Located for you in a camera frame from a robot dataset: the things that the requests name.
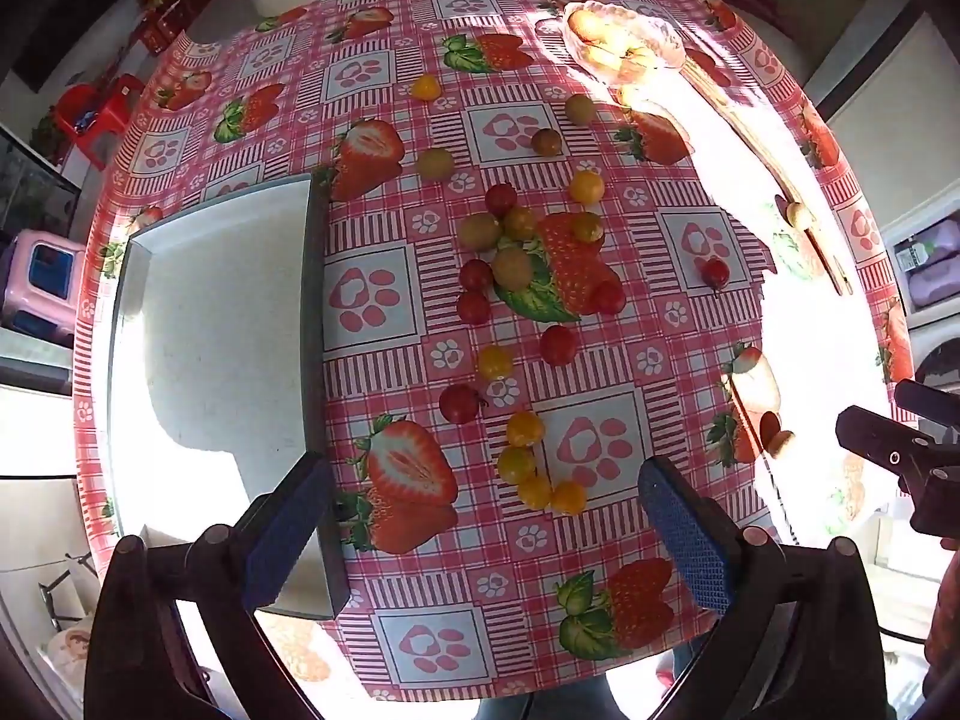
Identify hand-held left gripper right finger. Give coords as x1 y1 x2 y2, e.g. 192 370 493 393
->
637 456 890 720

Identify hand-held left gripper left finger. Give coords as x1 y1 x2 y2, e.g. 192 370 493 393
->
86 452 332 720

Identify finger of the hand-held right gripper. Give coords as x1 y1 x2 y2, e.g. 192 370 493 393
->
895 378 960 430
835 405 940 494

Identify cherry tomatoes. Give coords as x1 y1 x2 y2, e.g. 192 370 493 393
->
409 73 732 517

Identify grey rectangular tray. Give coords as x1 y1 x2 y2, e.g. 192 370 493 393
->
105 174 352 620

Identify person's right forearm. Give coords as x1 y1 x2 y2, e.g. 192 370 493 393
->
924 544 960 698

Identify pile of small orange fruits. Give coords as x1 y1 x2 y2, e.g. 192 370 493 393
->
568 7 661 83

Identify lilac plastic bottle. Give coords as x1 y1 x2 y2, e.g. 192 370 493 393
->
909 261 960 310
916 221 960 263

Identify strawberry print plaid tablecloth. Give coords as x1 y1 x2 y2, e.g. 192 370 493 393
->
71 0 912 702

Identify person's dark trousers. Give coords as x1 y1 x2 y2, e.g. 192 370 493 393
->
472 679 631 720

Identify cartoon printed bag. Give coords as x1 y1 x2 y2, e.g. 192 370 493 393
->
41 615 98 698

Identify white cabinet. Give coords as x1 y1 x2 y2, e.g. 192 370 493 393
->
0 382 82 563

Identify long wooden stick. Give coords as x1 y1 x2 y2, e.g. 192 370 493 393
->
679 60 856 293

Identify pink plastic stool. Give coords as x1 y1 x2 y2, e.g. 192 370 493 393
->
0 229 87 338

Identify glass tank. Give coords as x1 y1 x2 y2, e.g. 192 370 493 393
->
0 127 80 241

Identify clear glass bowl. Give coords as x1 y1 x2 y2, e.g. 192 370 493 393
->
562 1 687 85

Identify red plastic stool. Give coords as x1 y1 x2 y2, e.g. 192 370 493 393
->
56 75 147 170

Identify red plastic crate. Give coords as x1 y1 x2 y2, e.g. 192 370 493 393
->
139 0 241 53

